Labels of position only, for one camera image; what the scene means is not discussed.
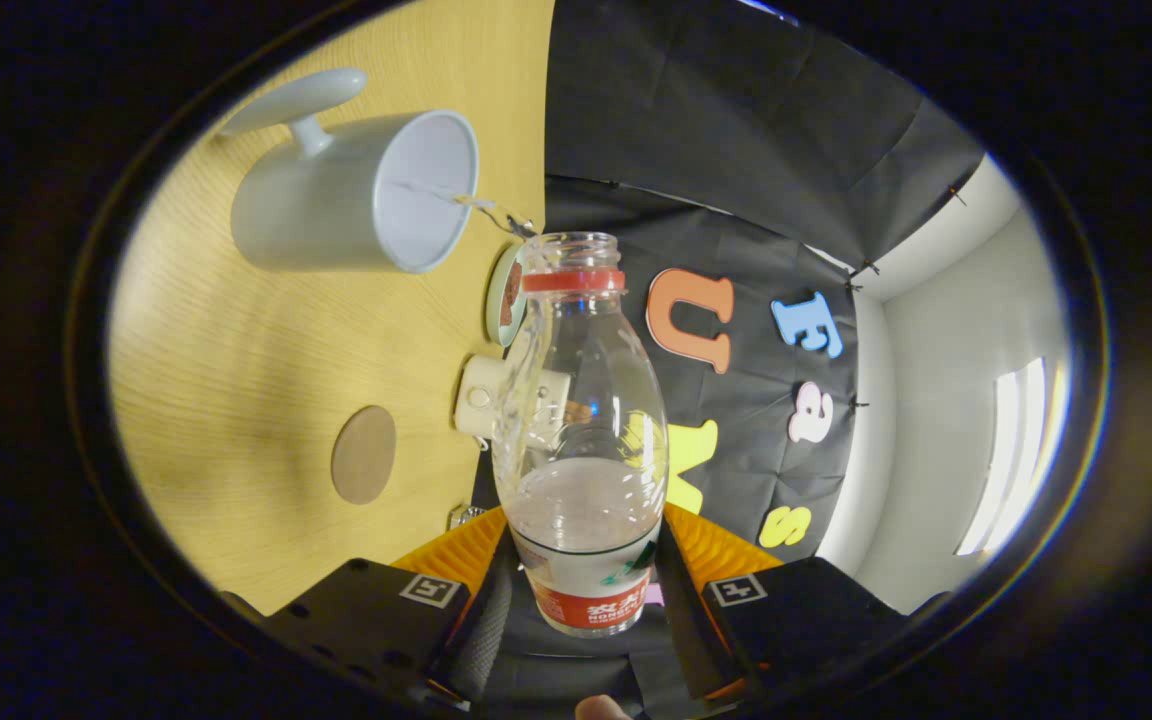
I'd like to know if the brown bread slice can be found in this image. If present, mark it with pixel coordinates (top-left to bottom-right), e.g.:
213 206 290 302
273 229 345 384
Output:
499 262 525 327

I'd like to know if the round brown coaster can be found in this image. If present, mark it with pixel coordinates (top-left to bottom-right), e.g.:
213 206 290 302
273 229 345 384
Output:
331 405 398 506

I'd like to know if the pale green plate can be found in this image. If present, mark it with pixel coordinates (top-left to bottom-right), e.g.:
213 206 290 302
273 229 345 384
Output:
484 243 529 348

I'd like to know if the large ceiling light panel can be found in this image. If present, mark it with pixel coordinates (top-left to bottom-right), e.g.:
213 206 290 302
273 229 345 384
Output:
955 357 1048 558

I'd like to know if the white toaster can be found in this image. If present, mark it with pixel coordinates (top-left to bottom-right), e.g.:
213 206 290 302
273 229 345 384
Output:
453 354 577 443

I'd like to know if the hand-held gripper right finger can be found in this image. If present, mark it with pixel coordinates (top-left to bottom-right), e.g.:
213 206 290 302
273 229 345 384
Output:
654 503 949 706

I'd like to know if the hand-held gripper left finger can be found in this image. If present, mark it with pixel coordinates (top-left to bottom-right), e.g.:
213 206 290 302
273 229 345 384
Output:
221 507 519 713

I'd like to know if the wooden table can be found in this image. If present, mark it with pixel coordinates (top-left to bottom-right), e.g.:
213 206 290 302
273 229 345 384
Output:
108 0 557 616

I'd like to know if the white cup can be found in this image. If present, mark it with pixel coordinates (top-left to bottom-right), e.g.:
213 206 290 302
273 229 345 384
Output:
219 67 480 275

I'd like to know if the clear plastic juice bottle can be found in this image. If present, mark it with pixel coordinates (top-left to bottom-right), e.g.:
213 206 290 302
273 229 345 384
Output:
492 232 670 638

